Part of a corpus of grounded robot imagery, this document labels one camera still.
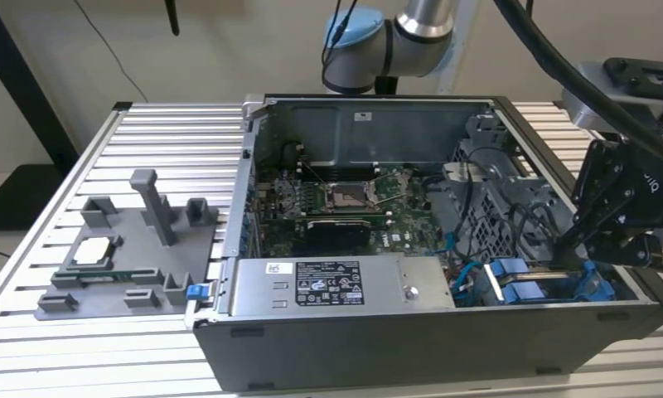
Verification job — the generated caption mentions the black graphics card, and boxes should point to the black graphics card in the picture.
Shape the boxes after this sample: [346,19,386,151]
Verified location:
[262,213,391,256]

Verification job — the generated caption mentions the grey metal drive cage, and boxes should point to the grey metal drive cage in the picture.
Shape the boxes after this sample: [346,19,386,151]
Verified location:
[441,111,579,260]

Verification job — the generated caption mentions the CPU socket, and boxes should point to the CPU socket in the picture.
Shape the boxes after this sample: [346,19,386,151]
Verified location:
[322,181,374,211]

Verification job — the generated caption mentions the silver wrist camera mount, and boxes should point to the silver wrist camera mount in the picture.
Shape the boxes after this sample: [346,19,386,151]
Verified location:
[561,61,663,134]

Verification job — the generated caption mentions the black slanted post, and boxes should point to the black slanted post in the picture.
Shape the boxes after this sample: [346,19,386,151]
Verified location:
[0,0,81,167]

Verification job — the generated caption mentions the thin metal locking lever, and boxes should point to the thin metal locking lever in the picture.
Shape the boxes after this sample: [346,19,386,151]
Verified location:
[302,162,330,186]

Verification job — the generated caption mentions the grey plastic parts rack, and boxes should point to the grey plastic parts rack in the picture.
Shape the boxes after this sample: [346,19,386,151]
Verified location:
[36,168,222,323]

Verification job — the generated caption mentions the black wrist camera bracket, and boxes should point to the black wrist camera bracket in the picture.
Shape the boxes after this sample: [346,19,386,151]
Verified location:
[602,57,663,105]

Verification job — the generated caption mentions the metal socket cover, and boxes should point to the metal socket cover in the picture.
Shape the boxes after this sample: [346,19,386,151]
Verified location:
[373,167,415,204]

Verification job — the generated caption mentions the blue data wire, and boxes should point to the blue data wire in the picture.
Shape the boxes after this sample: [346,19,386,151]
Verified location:
[427,231,487,299]

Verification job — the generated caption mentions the thin black wall cable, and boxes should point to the thin black wall cable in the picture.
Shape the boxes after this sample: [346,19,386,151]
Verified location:
[74,0,148,103]

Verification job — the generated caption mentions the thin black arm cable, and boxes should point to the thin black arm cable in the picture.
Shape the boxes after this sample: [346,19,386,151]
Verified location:
[322,0,359,63]

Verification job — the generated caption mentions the grey disk bay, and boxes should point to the grey disk bay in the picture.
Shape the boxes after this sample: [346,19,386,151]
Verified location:
[483,259,614,306]

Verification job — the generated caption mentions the thin black cage wire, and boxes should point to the thin black cage wire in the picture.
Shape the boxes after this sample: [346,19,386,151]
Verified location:
[463,147,531,175]

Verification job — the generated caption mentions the black open PC case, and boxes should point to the black open PC case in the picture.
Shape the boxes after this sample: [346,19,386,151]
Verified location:
[185,93,663,393]

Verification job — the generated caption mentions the silver CPU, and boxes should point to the silver CPU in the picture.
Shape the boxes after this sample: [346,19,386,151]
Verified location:
[74,239,112,265]

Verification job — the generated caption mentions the black disk wire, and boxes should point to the black disk wire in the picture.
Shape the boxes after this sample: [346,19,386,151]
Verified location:
[523,202,565,260]
[453,201,557,260]

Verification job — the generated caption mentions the black hanging antenna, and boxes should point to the black hanging antenna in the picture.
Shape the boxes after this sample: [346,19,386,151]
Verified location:
[164,0,181,37]

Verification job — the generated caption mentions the silver power supply unit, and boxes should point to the silver power supply unit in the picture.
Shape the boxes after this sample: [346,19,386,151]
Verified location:
[229,255,458,313]

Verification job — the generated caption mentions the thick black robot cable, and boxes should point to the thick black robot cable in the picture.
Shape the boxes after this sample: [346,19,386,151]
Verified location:
[494,0,663,163]

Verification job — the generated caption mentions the black flat base plate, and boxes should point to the black flat base plate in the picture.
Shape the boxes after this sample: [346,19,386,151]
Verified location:
[0,164,65,230]

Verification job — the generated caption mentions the green motherboard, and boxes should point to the green motherboard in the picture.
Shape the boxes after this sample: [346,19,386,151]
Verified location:
[253,165,454,258]

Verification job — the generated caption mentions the black RAM slot row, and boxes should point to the black RAM slot row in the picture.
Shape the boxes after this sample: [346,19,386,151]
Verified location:
[295,161,381,182]

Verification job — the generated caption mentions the green RAM stick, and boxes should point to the green RAM stick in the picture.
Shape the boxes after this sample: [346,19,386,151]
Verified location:
[57,267,156,283]

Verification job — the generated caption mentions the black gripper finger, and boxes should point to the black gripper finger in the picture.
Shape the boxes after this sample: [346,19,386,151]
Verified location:
[555,139,641,266]
[589,231,663,266]

